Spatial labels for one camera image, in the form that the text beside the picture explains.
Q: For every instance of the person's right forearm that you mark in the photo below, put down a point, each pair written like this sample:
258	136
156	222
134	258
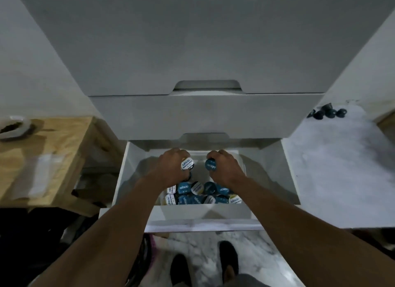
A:
324	240

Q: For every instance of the person's left forearm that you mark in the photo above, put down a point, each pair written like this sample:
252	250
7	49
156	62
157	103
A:
98	246

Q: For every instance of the white drawer cabinet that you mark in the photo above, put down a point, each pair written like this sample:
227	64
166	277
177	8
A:
185	64

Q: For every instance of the teal capsule white lid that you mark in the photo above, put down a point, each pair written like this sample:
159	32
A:
187	164

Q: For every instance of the cluster of dark teal capsules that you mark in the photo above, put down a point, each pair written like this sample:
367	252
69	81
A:
330	112

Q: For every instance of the person's left hand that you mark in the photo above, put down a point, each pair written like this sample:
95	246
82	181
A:
166	172

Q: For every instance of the black plastic bag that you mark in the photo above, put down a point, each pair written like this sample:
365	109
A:
139	265

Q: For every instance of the row of lidded capsules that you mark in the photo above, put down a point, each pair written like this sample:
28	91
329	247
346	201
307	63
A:
200	194

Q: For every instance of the white marble table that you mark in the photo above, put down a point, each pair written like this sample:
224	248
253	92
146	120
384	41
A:
339	172

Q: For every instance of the person's black right shoe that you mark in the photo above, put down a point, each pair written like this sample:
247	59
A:
228	256

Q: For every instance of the white plastic sheet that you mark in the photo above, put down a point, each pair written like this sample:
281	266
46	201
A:
38	175

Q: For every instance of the pink mesh basket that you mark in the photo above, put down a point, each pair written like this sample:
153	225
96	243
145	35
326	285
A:
153	249

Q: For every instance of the clear plastic tray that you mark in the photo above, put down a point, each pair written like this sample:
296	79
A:
197	160

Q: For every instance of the teal capsule blue lid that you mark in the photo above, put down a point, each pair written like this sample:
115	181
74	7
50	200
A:
211	165

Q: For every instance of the person's grey shorts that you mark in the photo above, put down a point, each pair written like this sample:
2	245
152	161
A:
243	280

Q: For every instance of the grey round dish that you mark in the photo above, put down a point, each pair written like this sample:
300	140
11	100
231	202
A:
15	128

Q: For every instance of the person's right hand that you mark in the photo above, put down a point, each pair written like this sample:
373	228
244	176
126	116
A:
230	171

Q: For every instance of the person's black shoe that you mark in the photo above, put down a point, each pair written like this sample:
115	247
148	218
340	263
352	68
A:
228	256
180	268

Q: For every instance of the brown wooden side table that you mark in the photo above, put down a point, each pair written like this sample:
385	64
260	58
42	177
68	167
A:
61	148

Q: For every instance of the person's black left shoe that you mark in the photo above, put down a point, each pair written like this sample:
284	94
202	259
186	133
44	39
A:
180	268

